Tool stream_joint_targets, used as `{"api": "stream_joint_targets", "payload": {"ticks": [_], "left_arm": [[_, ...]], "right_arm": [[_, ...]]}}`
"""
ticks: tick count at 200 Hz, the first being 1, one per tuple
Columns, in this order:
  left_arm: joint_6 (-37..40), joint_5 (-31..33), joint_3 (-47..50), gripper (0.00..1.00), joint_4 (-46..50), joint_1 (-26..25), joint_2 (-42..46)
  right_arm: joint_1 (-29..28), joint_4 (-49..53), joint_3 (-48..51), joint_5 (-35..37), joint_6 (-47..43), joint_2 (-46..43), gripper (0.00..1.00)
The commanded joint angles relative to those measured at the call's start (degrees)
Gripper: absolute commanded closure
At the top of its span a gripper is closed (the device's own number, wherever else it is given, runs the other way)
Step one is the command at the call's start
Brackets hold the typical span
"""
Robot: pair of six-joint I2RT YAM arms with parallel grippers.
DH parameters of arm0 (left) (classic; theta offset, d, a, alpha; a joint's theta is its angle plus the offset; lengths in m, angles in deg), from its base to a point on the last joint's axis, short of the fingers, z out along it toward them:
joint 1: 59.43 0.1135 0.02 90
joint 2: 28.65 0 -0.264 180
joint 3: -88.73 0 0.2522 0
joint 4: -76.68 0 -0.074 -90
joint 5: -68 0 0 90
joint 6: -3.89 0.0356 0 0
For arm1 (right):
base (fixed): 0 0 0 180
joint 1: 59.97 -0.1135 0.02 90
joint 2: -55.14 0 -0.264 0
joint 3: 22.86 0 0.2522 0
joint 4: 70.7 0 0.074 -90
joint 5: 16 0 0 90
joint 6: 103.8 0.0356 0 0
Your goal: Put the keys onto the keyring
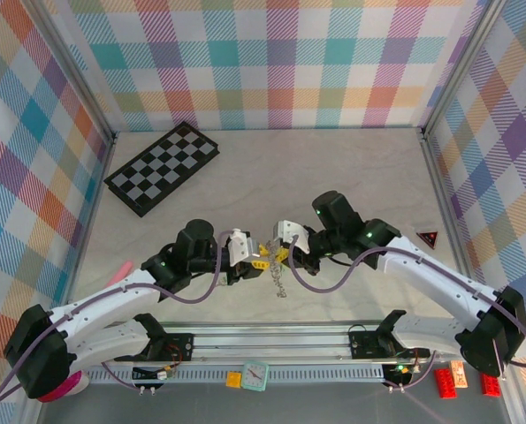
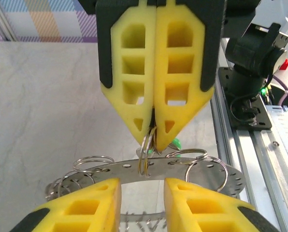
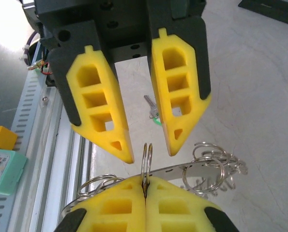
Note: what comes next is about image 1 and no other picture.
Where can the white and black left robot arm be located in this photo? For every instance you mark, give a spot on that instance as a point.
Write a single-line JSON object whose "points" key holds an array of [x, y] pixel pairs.
{"points": [[103, 300]]}

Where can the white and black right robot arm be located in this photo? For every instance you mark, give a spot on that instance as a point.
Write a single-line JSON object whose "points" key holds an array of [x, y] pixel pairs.
{"points": [[435, 274]]}

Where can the pink tube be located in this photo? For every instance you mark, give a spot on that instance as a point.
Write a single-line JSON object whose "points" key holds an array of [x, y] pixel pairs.
{"points": [[123, 270]]}

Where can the black and grey chessboard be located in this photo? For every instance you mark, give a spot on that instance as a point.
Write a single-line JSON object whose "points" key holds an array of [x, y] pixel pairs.
{"points": [[161, 168]]}

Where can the red and black triangle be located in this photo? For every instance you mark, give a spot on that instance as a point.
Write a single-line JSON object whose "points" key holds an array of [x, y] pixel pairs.
{"points": [[429, 238]]}

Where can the mint green alarm clock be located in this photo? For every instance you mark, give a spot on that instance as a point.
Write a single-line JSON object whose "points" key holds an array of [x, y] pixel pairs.
{"points": [[254, 375]]}

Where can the yellow toy brick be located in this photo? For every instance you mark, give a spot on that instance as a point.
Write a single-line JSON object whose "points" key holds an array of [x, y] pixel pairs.
{"points": [[233, 380]]}

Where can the magenta plastic cup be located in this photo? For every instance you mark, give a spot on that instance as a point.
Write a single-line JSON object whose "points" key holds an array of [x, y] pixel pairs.
{"points": [[61, 388]]}

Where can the red toy brick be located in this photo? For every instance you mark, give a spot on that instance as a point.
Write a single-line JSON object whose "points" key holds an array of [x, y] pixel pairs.
{"points": [[446, 383], [491, 386]]}

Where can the orange wooden block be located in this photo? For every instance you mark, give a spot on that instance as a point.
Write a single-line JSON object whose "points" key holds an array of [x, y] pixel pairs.
{"points": [[458, 375]]}

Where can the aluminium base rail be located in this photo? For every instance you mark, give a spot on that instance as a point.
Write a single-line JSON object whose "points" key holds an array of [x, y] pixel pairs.
{"points": [[267, 342]]}

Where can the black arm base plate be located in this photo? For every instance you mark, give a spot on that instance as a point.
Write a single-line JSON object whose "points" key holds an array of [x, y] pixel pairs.
{"points": [[364, 344], [180, 346]]}

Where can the aluminium side rail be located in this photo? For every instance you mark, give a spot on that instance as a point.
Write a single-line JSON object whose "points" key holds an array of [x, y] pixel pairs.
{"points": [[453, 229], [88, 229]]}

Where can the aluminium corner post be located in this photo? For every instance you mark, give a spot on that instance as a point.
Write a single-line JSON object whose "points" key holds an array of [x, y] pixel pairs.
{"points": [[73, 66], [460, 66]]}

